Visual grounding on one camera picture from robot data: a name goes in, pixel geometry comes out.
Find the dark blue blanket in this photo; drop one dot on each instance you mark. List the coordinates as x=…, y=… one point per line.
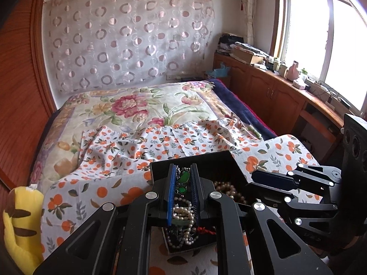
x=238, y=100

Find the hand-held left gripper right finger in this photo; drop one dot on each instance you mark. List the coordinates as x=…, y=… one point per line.
x=195, y=194

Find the pale jade bangle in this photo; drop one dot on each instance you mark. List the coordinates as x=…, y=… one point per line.
x=183, y=223

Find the sheer circle pattern curtain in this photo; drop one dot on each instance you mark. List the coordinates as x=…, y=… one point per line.
x=129, y=34

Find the green capped bottle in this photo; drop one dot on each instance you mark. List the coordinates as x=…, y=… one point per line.
x=304, y=74

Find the pale window curtain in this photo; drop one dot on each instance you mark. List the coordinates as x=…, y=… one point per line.
x=246, y=11

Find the orange print cloth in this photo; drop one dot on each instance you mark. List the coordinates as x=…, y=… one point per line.
x=114, y=160

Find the long wooden cabinet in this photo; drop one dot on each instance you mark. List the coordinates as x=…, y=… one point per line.
x=258, y=88

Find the white tissue box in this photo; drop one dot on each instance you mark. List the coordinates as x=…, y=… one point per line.
x=299, y=84

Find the folded printed cloth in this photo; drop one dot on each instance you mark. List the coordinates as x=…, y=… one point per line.
x=252, y=47

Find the pile of dark clothes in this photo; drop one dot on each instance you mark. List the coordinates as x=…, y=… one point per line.
x=228, y=44

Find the window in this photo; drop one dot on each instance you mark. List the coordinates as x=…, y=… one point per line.
x=315, y=34

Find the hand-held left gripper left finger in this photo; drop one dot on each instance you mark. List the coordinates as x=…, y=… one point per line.
x=171, y=194

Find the yellow striped plush toy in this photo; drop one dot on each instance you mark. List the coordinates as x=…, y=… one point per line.
x=23, y=226

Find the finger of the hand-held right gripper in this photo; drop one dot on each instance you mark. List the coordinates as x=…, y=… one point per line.
x=272, y=179
x=269, y=196

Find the floral blanket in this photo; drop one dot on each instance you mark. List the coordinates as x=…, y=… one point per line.
x=129, y=106

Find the white bottle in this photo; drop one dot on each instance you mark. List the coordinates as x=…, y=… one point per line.
x=276, y=66

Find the black cardboard box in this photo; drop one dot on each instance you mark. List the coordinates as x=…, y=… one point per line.
x=223, y=168

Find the blue plastic bag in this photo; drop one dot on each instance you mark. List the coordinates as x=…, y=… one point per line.
x=218, y=71

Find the brown cardboard box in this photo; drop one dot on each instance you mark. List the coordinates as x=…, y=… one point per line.
x=246, y=57

